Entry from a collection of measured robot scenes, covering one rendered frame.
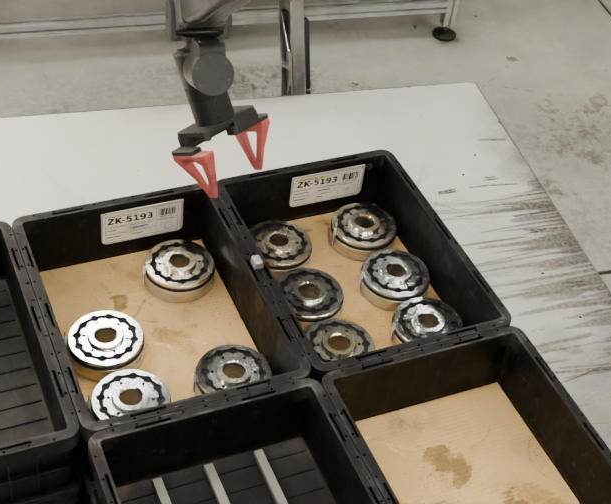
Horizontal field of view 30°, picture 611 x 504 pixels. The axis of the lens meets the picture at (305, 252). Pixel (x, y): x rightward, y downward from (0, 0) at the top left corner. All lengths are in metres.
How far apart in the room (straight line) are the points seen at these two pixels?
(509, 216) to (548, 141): 1.45
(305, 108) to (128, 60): 1.43
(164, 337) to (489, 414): 0.46
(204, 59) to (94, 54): 2.16
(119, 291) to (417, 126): 0.83
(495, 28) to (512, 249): 2.07
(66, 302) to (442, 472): 0.58
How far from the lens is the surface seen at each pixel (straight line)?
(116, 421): 1.38
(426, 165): 2.17
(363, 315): 1.67
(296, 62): 2.43
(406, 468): 1.50
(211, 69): 1.50
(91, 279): 1.69
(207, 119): 1.59
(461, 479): 1.51
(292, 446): 1.50
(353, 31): 3.87
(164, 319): 1.63
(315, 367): 1.45
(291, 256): 1.70
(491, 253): 2.01
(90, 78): 3.54
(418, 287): 1.68
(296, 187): 1.76
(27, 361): 1.59
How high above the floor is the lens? 2.01
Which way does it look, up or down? 43 degrees down
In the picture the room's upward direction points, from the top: 8 degrees clockwise
